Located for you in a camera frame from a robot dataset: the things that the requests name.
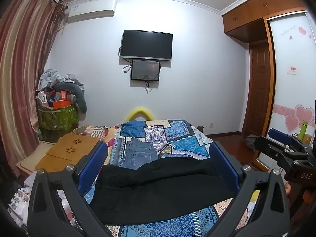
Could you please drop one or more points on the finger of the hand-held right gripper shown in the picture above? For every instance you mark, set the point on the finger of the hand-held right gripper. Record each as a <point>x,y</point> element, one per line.
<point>271,148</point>
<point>280,133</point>

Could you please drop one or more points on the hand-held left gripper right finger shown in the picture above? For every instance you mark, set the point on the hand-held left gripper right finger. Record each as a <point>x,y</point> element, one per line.
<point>222,163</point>

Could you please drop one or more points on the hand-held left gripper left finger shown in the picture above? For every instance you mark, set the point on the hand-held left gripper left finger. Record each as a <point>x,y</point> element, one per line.
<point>99,160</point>

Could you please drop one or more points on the black pants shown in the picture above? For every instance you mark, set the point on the black pants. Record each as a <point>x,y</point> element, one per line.
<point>158,190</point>

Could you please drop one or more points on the person's right hand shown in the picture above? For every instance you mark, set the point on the person's right hand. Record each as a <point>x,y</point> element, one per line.
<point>287,188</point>

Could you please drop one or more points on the grey backpack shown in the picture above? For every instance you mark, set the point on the grey backpack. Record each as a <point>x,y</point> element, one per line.
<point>251,142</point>

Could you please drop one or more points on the green bottle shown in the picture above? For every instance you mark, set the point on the green bottle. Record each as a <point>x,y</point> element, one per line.
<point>303,129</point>

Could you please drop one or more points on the striped pink cloth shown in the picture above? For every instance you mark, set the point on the striped pink cloth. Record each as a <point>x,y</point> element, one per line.
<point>95,130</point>

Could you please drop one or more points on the wooden lap table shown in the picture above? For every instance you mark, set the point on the wooden lap table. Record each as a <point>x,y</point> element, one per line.
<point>66,151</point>

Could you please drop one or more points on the blue jeans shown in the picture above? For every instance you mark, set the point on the blue jeans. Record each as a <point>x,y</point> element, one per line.
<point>138,154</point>

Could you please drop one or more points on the patchwork printed blanket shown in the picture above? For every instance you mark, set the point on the patchwork printed blanket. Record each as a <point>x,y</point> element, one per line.
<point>182,138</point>

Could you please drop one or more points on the brown wooden door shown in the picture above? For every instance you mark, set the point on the brown wooden door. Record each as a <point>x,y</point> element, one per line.
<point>259,88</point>

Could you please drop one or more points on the white heart print wardrobe door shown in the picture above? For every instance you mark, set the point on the white heart print wardrobe door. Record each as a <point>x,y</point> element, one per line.
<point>292,79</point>

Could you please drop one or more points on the green patterned storage bag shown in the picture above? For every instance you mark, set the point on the green patterned storage bag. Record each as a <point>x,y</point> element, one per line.
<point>58,117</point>

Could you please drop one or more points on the orange box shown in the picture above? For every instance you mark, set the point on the orange box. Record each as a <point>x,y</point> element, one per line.
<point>61,101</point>

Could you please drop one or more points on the white clutter pile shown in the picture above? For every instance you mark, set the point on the white clutter pile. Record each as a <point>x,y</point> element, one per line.
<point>21,200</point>

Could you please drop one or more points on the pile of grey clothes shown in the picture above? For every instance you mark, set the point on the pile of grey clothes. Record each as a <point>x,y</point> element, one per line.
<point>59,79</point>

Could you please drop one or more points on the striped pink curtain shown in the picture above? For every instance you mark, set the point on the striped pink curtain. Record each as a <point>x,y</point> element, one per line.
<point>22,66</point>

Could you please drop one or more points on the wooden overhead cabinet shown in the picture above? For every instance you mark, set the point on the wooden overhead cabinet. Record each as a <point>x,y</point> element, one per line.
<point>256,12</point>

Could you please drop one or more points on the white air conditioner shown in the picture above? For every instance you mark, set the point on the white air conditioner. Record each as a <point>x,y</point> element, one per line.
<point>91,9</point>

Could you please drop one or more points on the dark wooden bed post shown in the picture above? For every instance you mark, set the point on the dark wooden bed post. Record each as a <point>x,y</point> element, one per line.
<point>200,128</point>

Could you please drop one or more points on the small black wall monitor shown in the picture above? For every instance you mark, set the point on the small black wall monitor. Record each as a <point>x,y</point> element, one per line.
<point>145,69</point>

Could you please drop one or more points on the black wall television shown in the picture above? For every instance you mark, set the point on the black wall television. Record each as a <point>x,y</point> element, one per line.
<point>146,45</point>

